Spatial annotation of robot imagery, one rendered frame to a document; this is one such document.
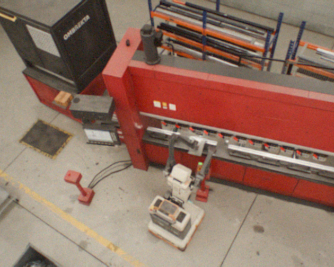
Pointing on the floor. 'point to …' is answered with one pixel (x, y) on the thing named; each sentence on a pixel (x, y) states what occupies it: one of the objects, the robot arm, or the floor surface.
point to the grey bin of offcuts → (35, 258)
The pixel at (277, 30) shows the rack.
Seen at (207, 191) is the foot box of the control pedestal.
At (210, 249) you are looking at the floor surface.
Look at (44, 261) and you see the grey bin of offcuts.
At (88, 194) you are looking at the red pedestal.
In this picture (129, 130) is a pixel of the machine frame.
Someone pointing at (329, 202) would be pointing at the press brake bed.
